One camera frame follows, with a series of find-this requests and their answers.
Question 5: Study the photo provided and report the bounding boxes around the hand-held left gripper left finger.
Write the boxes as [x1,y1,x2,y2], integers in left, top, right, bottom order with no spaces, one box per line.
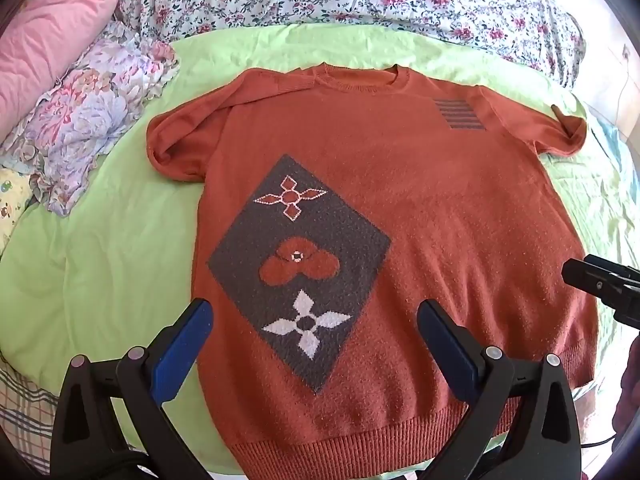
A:
[50,298,216,480]

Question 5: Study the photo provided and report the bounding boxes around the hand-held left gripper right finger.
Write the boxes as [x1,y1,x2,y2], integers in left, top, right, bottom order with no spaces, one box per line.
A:
[416,299,583,480]

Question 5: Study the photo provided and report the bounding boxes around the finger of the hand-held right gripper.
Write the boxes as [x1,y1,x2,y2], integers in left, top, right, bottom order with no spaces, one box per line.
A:
[561,254,640,332]

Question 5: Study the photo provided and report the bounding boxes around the orange knit sweater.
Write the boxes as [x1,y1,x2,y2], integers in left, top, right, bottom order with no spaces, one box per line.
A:
[146,62,601,476]

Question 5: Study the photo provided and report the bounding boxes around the person's dark red clothing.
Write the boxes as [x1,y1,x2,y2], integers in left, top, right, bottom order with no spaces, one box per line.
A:
[611,332,640,480]

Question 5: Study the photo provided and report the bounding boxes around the green bed sheet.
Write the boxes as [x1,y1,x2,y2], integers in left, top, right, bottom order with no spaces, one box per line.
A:
[0,22,626,471]

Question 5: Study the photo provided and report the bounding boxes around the pale patterned bed sheet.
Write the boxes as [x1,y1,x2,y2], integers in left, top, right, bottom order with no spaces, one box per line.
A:
[585,120,640,281]

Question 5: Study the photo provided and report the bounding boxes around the plaid cloth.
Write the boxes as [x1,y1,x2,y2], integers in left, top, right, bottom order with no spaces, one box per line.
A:
[0,355,61,461]

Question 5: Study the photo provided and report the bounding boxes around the yellow cartoon print pillow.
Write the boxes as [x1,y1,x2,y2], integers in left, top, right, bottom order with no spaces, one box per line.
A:
[0,167,36,251]

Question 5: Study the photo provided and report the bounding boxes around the large-flower print pillow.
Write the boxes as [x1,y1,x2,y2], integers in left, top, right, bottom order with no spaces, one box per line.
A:
[0,20,181,218]

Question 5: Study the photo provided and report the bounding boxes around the pink quilt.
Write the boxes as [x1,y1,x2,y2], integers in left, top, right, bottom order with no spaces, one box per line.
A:
[0,0,138,121]

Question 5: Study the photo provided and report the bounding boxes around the black cable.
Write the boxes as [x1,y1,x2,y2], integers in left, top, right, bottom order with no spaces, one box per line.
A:
[581,430,619,450]

